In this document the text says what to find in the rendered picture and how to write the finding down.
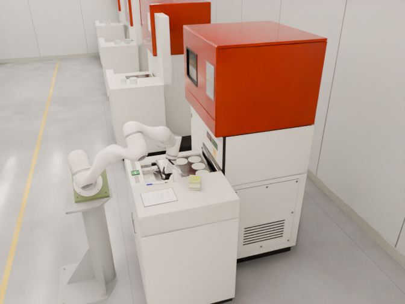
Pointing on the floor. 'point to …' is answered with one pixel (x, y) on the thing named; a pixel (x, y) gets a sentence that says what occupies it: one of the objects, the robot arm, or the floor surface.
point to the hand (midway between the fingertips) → (166, 179)
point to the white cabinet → (188, 262)
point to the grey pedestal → (93, 272)
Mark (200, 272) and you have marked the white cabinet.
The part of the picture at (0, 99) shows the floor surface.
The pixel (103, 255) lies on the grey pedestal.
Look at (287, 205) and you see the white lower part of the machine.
